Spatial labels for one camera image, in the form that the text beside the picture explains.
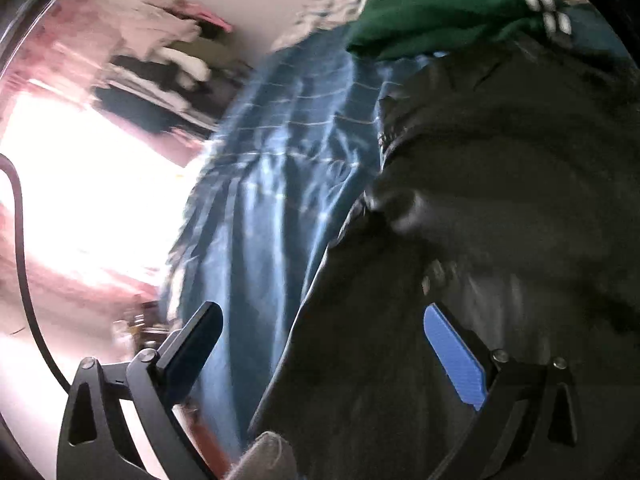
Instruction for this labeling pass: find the grey cloth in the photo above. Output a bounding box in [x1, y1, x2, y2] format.
[231, 431, 300, 480]

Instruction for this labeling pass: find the green garment with white stripes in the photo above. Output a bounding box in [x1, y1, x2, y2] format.
[346, 0, 573, 61]

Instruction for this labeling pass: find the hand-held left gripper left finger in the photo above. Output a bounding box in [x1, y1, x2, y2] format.
[56, 301, 224, 480]

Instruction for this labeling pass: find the black jacket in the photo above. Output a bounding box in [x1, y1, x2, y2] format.
[248, 37, 640, 480]

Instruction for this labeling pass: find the floral patterned cloth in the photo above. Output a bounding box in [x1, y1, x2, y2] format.
[272, 0, 388, 51]

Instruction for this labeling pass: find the shelf with piled clothes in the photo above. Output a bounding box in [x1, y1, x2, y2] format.
[92, 0, 251, 136]

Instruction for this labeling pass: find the blue striped bed sheet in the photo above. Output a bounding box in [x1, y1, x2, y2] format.
[159, 25, 441, 466]

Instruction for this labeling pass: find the black cable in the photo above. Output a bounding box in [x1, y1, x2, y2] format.
[0, 154, 71, 391]

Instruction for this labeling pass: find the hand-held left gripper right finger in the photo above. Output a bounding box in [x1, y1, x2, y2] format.
[423, 302, 583, 480]

